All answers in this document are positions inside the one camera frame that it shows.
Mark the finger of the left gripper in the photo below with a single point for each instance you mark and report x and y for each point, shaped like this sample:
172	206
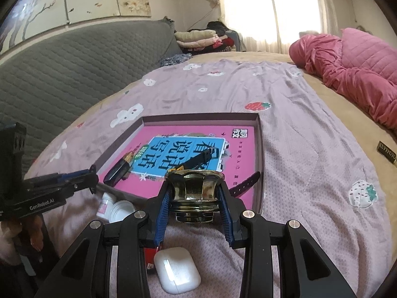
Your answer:
68	188
62	178

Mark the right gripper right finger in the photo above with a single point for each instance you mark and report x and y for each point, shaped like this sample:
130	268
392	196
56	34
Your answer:
230	209

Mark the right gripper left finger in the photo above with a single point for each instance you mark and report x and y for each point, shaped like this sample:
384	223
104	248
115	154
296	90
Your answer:
157	209

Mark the red and black packet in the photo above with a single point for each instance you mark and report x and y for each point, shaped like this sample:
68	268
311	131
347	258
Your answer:
149	254

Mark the white earbuds case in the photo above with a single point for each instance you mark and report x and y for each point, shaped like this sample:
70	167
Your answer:
176	270

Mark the small white pill bottle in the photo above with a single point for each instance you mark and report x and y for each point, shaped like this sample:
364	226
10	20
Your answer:
105	207

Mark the black and yellow wristwatch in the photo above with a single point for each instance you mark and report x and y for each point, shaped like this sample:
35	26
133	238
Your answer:
203	158

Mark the white bottle cap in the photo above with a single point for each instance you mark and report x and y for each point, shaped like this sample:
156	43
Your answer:
121	210

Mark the black gold lipstick tube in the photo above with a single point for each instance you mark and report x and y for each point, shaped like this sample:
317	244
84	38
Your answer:
119	169

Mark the shallow grey cardboard box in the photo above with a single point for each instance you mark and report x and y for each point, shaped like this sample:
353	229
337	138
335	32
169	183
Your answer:
246	119

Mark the pink and blue book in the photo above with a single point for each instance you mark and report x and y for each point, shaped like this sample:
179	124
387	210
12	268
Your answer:
158	148

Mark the grey quilted headboard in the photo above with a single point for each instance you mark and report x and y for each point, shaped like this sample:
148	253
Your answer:
50	84

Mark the purple patterned bedsheet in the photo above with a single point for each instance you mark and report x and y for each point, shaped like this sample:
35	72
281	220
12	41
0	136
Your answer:
315	170

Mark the small black labelled box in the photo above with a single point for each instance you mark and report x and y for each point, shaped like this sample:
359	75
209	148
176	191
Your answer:
387	152

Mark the stack of folded clothes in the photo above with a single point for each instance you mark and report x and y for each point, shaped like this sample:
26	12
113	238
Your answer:
216	37

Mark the pink quilted duvet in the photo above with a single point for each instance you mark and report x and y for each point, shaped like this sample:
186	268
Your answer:
359	66

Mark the white sheer curtains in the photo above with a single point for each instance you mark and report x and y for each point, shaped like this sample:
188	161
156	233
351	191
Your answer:
273	25

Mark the blossom wall painting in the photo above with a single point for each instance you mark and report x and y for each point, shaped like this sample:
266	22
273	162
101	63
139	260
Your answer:
29	18

